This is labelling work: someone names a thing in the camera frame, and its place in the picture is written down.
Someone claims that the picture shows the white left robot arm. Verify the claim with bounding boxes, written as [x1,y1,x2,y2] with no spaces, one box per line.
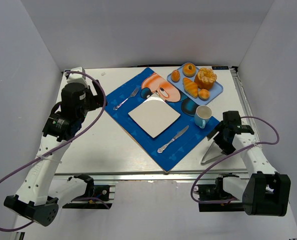
[4,80,106,227]

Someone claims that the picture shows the blue and white cup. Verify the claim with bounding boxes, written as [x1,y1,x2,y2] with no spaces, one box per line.
[194,105,213,129]

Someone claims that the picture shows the white square plate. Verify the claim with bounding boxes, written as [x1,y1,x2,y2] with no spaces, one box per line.
[128,93,181,138]

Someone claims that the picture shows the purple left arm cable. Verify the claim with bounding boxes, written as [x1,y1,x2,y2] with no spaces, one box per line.
[0,71,107,232]

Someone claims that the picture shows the small round bun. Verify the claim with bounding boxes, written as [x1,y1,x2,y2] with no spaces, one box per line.
[171,69,181,83]
[198,89,211,101]

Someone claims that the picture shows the silver table knife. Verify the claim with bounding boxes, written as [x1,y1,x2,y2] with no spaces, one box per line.
[157,125,189,154]

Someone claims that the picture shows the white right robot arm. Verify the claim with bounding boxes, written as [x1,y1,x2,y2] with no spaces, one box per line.
[207,111,291,217]

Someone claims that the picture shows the blue cartoon placemat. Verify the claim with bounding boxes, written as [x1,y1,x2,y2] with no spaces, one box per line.
[105,67,219,173]

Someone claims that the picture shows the glazed donut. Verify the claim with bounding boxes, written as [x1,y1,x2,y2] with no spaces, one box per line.
[182,62,196,77]

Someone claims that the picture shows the large flower-shaped bread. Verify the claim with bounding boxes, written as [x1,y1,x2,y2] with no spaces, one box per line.
[194,67,217,90]

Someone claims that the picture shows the light blue tray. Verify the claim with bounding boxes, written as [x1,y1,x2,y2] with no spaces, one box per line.
[166,63,224,106]

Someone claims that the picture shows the metal serving tongs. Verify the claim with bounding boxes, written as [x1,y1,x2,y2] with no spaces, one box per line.
[200,141,225,165]

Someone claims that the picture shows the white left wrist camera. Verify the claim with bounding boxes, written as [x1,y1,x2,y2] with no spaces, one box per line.
[64,66,88,87]

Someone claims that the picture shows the silver fork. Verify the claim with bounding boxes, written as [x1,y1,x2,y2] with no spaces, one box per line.
[113,87,140,111]

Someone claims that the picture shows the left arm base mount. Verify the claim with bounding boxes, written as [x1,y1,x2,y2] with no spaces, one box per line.
[62,174,112,210]

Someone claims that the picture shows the croissant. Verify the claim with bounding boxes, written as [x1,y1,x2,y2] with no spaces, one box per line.
[182,77,199,99]

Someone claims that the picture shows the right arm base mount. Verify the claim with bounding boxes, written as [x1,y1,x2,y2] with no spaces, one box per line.
[193,173,247,213]

